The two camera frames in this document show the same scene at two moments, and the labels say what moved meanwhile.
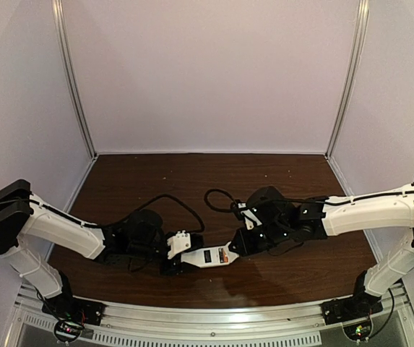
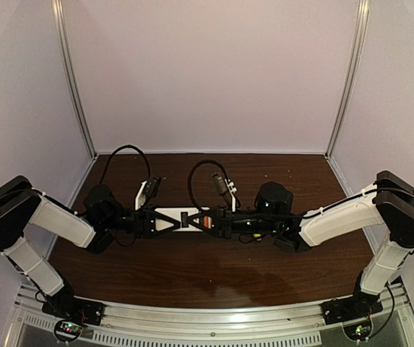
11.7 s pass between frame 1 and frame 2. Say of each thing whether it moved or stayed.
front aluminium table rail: stayed
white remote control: moved
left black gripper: moved
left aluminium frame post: stayed
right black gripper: moved
